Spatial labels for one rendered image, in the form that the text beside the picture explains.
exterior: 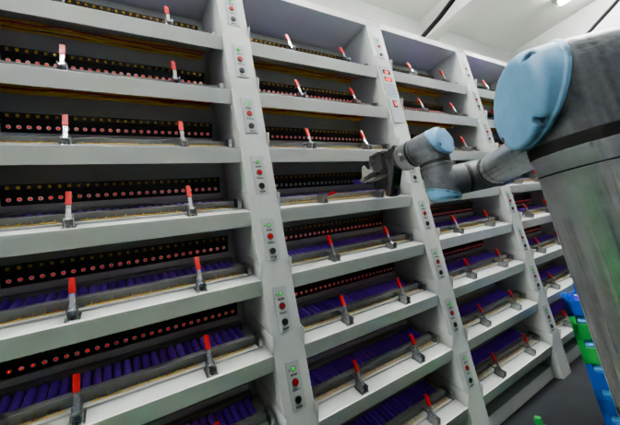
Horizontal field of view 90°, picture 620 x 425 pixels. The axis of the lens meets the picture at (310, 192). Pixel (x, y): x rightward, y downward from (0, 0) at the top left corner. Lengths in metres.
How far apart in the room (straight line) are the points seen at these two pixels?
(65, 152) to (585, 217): 0.96
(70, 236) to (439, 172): 0.94
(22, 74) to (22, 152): 0.20
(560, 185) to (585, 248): 0.07
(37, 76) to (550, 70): 1.00
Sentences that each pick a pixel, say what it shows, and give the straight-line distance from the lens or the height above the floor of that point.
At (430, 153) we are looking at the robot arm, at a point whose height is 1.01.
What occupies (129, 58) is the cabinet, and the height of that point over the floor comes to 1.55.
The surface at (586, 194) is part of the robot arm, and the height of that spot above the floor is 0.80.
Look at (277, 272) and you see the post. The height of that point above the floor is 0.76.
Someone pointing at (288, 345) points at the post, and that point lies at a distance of 0.96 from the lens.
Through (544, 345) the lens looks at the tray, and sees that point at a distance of 2.01.
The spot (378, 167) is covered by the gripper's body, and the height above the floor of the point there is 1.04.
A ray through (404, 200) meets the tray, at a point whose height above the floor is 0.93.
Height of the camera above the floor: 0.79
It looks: 11 degrees up
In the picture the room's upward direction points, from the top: 11 degrees counter-clockwise
